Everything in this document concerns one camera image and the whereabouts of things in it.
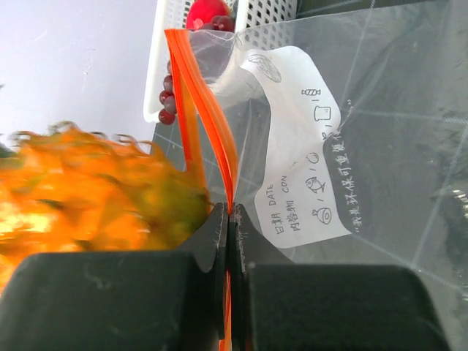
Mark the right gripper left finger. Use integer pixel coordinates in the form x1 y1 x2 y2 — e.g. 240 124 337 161
1 203 228 350

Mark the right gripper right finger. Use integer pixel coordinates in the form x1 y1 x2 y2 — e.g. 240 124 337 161
228 204 450 350

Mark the orange toy pineapple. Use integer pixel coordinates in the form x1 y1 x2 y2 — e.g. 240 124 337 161
1 121 212 285

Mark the orange zipper clear bag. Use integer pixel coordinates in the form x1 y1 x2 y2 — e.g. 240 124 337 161
167 1 467 350

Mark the red grape bunch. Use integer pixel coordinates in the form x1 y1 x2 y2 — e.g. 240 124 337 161
158 15 235 125

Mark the white perforated plastic basket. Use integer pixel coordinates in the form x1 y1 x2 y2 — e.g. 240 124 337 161
143 0 298 122

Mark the red yellow apple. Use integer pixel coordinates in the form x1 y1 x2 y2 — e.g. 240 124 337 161
185 0 231 30

